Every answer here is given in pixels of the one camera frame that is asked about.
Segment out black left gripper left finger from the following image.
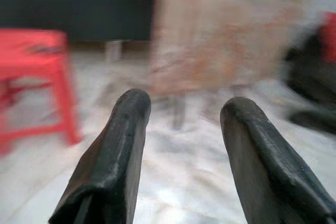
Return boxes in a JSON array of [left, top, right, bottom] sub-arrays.
[[48, 88, 152, 224]]

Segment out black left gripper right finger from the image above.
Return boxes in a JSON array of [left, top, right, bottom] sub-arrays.
[[219, 96, 336, 224]]

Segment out black bag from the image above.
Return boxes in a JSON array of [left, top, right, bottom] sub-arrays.
[[282, 28, 336, 133]]

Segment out red plastic stool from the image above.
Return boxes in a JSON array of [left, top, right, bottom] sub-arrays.
[[0, 27, 83, 154]]

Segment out marble table top red edge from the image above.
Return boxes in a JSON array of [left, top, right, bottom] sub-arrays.
[[151, 0, 316, 96]]

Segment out red cloth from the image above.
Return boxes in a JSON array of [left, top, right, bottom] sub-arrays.
[[321, 11, 336, 63]]

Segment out black low TV console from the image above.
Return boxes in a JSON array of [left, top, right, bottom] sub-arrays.
[[0, 0, 155, 42]]

